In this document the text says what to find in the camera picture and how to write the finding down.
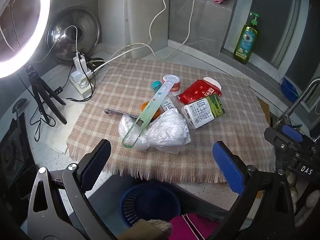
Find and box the long green plastic package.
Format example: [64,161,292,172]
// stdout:
[122,81,173,148]

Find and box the thin white cable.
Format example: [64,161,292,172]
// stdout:
[32,25,79,63]

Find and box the brown cardboard piece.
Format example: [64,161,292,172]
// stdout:
[256,96,273,128]

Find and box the silver metal utensil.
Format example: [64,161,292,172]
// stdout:
[104,108,138,118]

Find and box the grey cutting board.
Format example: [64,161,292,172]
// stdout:
[124,0,171,60]

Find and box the red snack packet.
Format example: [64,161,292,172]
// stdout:
[178,77,223,105]

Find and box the black tripod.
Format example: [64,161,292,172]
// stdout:
[25,65,68,125]

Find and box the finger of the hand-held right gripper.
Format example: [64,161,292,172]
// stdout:
[282,124,320,145]
[264,127,303,165]

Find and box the magenta garment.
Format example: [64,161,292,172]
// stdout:
[169,213,225,240]

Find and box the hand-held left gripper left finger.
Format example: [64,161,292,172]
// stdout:
[25,139,118,240]

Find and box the clear plastic bag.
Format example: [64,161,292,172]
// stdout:
[118,108,192,153]

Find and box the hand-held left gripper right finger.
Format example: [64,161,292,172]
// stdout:
[210,141,297,240]

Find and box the green dish soap bottle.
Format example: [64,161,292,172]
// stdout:
[233,12,260,64]

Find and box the beige fuzzy cloth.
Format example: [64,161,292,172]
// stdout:
[117,219,173,240]

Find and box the white jar with red label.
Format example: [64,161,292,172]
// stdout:
[162,74,182,96]

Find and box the plaid fringed cloth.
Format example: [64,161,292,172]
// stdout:
[67,59,277,183]

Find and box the white power strip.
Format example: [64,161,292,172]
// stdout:
[69,69,95,98]

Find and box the thick white cable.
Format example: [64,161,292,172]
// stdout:
[140,0,209,60]
[92,0,168,73]

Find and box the blue plastic basket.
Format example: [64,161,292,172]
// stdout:
[119,182,182,228]

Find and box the white charger plug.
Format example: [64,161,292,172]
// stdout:
[72,52,90,77]

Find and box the white ring light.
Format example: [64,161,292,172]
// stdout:
[0,0,52,78]

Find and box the metal faucet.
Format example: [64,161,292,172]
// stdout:
[275,79,320,130]

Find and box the green and white milk carton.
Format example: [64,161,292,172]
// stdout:
[181,94,225,130]

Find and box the steel pot lid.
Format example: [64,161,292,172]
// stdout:
[46,6,102,64]

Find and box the clear bottle with teal cap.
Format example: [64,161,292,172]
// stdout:
[152,80,182,113]

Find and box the blue plastic dish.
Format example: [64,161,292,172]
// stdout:
[280,77,299,103]

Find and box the orange round item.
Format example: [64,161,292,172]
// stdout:
[142,102,160,120]

